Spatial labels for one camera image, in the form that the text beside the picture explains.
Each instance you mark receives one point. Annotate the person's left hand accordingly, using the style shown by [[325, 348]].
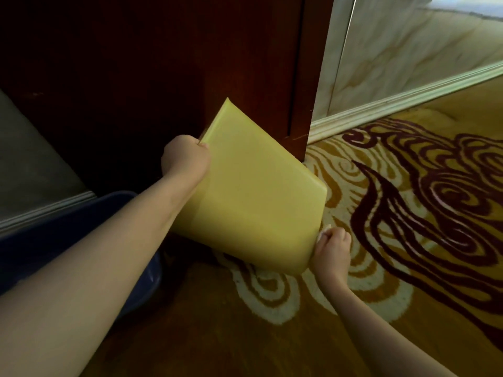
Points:
[[184, 158]]

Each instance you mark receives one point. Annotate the yellow plastic waste bin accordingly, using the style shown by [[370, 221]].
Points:
[[251, 192]]

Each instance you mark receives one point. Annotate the person's right hand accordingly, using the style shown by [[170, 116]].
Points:
[[332, 255]]

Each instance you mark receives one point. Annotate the dark blue plastic basin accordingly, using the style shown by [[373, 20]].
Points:
[[39, 241]]

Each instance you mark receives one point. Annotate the person's right forearm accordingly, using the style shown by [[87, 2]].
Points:
[[373, 333]]

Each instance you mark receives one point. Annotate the dark red wooden cabinet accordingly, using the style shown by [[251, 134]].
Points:
[[157, 74]]

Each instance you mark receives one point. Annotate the white baseboard on grey wall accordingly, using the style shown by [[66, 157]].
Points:
[[43, 212]]

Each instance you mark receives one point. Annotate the white baseboard on marble wall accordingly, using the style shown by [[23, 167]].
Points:
[[393, 100]]

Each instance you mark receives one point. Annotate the person's left forearm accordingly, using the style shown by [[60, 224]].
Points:
[[90, 278]]

